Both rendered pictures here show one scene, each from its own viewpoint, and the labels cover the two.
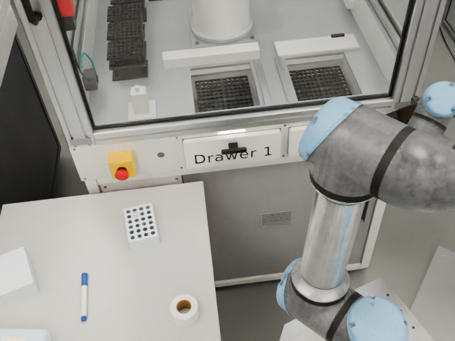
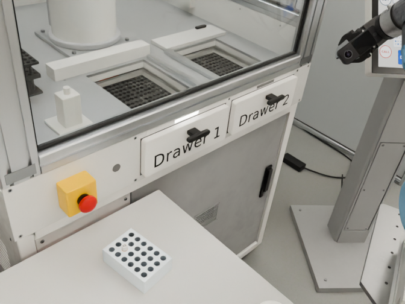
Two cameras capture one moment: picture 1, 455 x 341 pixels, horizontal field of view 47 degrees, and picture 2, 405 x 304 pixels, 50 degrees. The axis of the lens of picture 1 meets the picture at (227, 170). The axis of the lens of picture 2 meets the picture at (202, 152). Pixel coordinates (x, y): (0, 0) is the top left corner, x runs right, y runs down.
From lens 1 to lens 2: 86 cm
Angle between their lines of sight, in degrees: 34
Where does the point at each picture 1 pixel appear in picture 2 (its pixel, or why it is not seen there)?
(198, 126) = (159, 116)
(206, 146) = (167, 140)
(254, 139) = (208, 119)
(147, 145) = (103, 157)
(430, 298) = (316, 245)
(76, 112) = (18, 125)
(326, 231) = not seen: outside the picture
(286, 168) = (220, 152)
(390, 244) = not seen: hidden behind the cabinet
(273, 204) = (206, 201)
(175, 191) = (138, 209)
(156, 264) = (187, 293)
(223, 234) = not seen: hidden behind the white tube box
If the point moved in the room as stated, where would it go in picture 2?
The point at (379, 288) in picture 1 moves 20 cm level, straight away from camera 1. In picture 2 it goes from (389, 212) to (354, 165)
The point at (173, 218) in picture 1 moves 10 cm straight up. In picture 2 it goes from (161, 236) to (163, 205)
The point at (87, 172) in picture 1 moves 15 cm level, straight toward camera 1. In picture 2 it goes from (24, 224) to (80, 256)
